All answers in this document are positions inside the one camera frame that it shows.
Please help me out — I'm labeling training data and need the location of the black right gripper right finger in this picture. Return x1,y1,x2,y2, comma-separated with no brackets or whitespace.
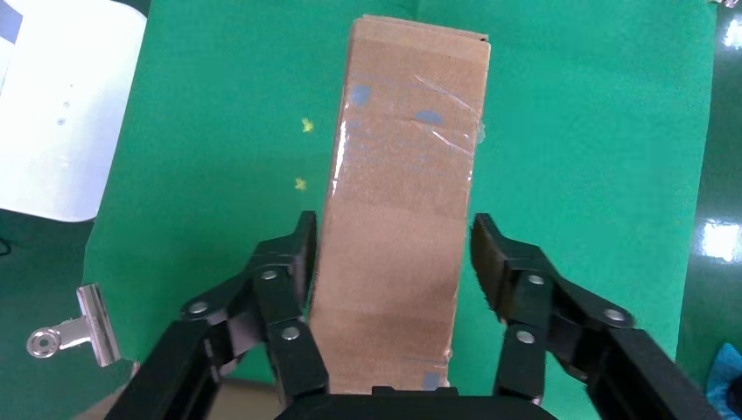
468,212,709,420

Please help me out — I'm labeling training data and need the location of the long taped cardboard box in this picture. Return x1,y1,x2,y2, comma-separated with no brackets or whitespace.
307,14,493,396

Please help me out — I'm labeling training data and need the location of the silver binder clip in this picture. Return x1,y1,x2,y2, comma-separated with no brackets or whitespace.
25,283,123,368

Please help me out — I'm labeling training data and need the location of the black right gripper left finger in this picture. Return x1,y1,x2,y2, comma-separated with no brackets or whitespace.
104,210,331,420

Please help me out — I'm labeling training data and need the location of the white robot torso and base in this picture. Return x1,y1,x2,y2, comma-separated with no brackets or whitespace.
0,0,150,224

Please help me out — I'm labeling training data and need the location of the green table cloth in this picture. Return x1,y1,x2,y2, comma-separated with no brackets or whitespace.
80,0,721,420

